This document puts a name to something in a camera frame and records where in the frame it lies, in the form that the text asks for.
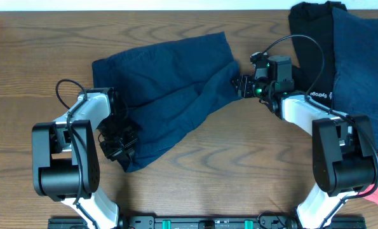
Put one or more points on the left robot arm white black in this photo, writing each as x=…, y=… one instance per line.
x=64, y=156

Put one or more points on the black shirt with lettering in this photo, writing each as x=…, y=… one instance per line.
x=312, y=27

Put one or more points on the navy blue shorts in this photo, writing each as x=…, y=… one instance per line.
x=169, y=89

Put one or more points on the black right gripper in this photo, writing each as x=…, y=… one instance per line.
x=244, y=88

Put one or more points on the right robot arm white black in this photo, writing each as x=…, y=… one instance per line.
x=345, y=161

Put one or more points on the black mounting rail with clamps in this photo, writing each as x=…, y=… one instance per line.
x=207, y=222

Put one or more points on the dark blue garment in pile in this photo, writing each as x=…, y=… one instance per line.
x=356, y=64

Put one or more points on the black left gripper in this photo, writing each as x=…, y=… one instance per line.
x=122, y=154

